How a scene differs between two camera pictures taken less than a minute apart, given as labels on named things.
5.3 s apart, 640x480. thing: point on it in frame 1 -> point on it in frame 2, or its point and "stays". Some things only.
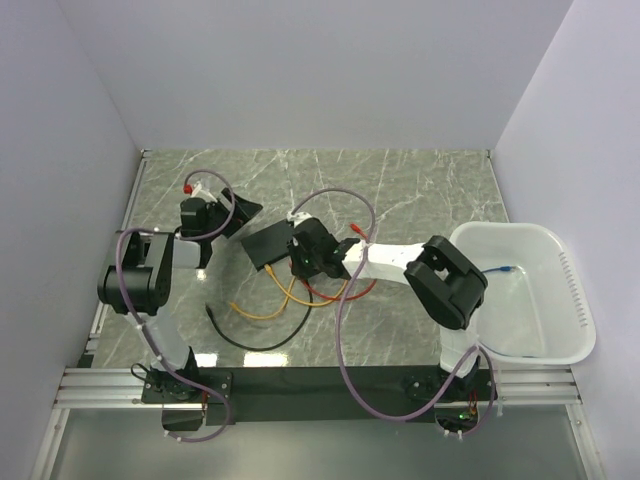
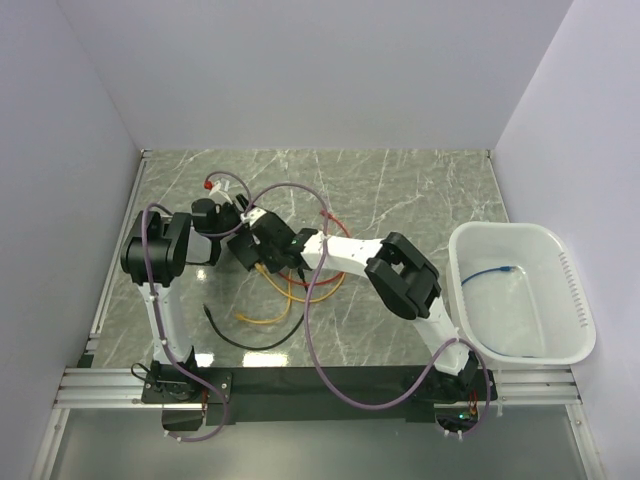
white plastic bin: [534, 310] stays
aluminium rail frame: [99, 384] stays
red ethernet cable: [356, 228] -> [323, 213]
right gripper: [298, 270] -> [271, 267]
